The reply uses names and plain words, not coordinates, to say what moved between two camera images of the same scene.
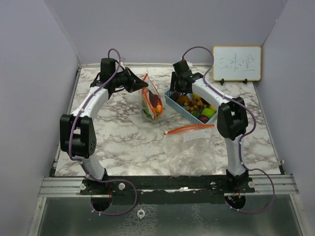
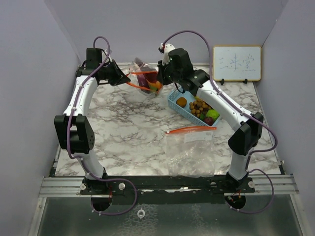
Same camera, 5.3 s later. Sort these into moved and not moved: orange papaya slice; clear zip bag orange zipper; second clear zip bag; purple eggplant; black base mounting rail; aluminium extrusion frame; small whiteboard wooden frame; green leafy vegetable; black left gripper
Moved: green leafy vegetable; purple eggplant; black left gripper; orange papaya slice; clear zip bag orange zipper
Not moved: black base mounting rail; aluminium extrusion frame; small whiteboard wooden frame; second clear zip bag
